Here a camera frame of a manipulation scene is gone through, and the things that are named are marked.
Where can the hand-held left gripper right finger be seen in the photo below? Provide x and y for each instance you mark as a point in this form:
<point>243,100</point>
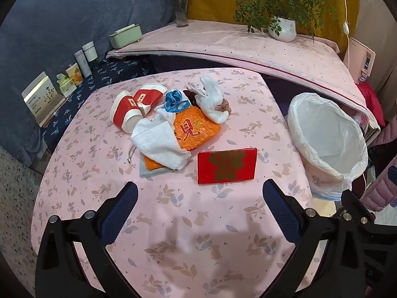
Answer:
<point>279,205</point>

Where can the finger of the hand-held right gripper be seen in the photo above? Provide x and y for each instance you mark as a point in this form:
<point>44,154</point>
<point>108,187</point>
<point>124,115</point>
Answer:
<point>350,201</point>

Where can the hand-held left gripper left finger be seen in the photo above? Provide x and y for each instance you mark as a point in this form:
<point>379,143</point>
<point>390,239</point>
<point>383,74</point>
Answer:
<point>119,214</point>

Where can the grey pouch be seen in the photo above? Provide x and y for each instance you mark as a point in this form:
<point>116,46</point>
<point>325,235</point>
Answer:
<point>145,173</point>

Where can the red envelope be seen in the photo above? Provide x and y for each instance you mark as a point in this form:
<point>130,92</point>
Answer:
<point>226,164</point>

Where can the white bag lined trash bin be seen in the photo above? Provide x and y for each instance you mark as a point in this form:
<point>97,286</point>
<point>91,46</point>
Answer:
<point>328,130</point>

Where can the white paper towel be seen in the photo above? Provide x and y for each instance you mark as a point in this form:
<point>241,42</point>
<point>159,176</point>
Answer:
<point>158,139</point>

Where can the red white paper cup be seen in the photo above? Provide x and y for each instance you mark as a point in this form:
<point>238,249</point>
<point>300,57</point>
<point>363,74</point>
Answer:
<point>122,111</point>
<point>149,96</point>

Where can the orange plastic bag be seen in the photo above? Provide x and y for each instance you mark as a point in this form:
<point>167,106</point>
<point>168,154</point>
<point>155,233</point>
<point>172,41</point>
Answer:
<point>195,130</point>

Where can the beige dotted scrunchie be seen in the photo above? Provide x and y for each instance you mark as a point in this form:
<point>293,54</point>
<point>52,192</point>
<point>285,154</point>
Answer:
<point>225,105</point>

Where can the blue ribbon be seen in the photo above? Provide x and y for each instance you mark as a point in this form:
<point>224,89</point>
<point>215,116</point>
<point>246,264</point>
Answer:
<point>172,101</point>

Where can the white cloth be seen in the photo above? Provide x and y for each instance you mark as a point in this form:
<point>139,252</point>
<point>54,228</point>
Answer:
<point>212,96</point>

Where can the dark red velvet scrunchie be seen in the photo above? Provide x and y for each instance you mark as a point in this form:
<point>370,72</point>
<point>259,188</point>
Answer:
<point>189,95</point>

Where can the pink down jacket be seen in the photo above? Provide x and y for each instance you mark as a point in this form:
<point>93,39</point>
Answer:
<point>384,189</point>

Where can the pink floral tablecloth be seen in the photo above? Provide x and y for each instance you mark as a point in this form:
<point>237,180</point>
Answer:
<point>186,239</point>

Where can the red cloth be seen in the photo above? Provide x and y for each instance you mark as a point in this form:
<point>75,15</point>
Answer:
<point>370,99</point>

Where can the navy floral cloth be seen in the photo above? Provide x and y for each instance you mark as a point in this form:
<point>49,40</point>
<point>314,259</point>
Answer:
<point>93,80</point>

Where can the green white carton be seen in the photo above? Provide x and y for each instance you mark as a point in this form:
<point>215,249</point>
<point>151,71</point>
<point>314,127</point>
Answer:
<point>65,87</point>

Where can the standing card booklet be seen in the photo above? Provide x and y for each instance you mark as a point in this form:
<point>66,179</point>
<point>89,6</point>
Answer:
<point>40,99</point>

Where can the white pink appliance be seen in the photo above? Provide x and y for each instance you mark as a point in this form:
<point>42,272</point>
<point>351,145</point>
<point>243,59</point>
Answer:
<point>356,56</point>

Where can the orange print carton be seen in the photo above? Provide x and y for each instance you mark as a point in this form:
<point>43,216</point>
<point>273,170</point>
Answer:
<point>74,74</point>

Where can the tall white box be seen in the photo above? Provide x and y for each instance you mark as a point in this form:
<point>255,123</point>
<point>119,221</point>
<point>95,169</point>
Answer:
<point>82,65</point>

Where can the white jar with grey lid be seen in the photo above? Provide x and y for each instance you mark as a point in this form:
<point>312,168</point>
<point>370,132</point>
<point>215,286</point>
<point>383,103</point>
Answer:
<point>90,52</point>

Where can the pink padded quilt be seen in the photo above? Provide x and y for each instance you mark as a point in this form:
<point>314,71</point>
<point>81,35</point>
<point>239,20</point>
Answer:
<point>232,43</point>

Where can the pale green box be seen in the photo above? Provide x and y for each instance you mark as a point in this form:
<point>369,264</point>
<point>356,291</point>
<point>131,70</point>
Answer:
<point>124,38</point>

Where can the green plant in white pot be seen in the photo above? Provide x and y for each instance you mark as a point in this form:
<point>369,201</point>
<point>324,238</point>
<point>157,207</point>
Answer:
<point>283,29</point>

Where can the blue-grey blanket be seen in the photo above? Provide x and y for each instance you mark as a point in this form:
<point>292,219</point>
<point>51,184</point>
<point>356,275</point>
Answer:
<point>62,21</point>

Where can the yellow cloth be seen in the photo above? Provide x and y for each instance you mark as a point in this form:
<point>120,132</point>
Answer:
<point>211,9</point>

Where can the glass vase with pink flowers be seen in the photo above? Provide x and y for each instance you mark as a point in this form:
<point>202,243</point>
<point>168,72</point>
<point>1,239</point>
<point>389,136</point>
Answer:
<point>181,15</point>

